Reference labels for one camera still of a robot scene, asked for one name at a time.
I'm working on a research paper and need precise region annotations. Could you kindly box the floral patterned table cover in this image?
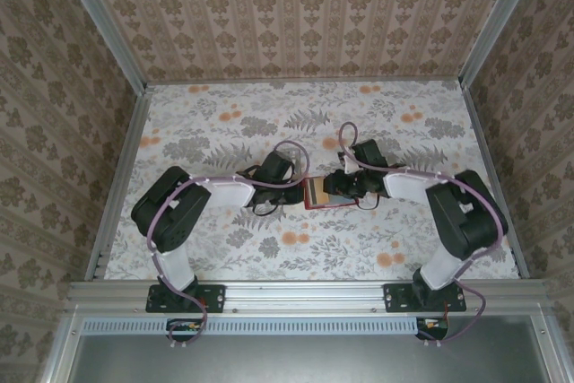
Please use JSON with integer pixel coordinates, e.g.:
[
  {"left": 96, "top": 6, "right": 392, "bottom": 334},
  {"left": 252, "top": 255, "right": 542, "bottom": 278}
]
[{"left": 103, "top": 82, "right": 521, "bottom": 281}]

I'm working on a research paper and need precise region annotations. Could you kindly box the black connector board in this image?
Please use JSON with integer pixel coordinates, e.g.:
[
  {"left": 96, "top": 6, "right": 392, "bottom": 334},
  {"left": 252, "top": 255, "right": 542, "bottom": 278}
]
[
  {"left": 415, "top": 317, "right": 449, "bottom": 340},
  {"left": 166, "top": 318, "right": 204, "bottom": 340}
]

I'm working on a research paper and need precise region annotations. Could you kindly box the grey metal panel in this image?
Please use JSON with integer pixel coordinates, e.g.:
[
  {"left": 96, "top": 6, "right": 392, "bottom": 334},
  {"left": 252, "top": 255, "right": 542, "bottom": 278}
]
[{"left": 42, "top": 315, "right": 566, "bottom": 383}]

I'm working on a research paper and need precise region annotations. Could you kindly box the white cable clip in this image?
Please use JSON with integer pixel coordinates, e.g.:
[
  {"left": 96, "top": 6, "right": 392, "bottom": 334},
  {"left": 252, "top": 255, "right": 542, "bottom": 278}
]
[{"left": 337, "top": 152, "right": 361, "bottom": 174}]

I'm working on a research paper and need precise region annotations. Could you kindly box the thin black cable loop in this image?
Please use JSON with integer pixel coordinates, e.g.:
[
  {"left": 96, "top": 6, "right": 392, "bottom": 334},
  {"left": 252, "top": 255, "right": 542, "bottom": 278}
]
[
  {"left": 356, "top": 194, "right": 382, "bottom": 212},
  {"left": 248, "top": 196, "right": 282, "bottom": 217}
]

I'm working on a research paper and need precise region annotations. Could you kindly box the aluminium frame beam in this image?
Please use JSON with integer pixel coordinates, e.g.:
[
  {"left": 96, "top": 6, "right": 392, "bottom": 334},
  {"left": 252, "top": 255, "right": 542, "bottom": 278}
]
[{"left": 66, "top": 279, "right": 551, "bottom": 315}]

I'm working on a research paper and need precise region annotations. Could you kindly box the aluminium back rail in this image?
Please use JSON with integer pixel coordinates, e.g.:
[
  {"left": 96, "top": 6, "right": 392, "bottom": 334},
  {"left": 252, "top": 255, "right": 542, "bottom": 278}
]
[{"left": 145, "top": 79, "right": 465, "bottom": 87}]

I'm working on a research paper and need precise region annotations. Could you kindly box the white slotted cable duct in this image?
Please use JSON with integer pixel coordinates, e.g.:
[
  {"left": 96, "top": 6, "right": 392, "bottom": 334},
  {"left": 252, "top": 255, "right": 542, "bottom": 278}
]
[{"left": 83, "top": 316, "right": 421, "bottom": 335}]

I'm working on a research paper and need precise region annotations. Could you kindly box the aluminium side rail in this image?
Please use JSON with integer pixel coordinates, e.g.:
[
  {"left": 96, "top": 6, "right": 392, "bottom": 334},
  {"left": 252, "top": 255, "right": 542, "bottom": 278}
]
[
  {"left": 84, "top": 86, "right": 152, "bottom": 283},
  {"left": 461, "top": 84, "right": 533, "bottom": 281}
]

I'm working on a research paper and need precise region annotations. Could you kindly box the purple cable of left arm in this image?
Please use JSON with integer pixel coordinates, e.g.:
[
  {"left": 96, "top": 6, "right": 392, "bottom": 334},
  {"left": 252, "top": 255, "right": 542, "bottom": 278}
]
[{"left": 146, "top": 140, "right": 313, "bottom": 351}]

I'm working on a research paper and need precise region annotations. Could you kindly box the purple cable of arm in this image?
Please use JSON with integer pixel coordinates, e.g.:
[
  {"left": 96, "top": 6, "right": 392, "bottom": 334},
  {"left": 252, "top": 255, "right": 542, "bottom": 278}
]
[
  {"left": 338, "top": 121, "right": 503, "bottom": 348},
  {"left": 146, "top": 140, "right": 313, "bottom": 351}
]

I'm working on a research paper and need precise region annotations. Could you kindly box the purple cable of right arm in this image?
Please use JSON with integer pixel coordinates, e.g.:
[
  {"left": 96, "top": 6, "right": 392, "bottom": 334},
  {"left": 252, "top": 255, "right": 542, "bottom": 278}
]
[{"left": 338, "top": 121, "right": 503, "bottom": 348}]

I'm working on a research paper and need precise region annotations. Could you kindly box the aluminium frame post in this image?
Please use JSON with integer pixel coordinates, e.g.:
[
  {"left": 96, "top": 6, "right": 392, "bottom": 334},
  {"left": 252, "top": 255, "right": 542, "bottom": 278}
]
[
  {"left": 459, "top": 0, "right": 546, "bottom": 88},
  {"left": 52, "top": 0, "right": 149, "bottom": 91}
]

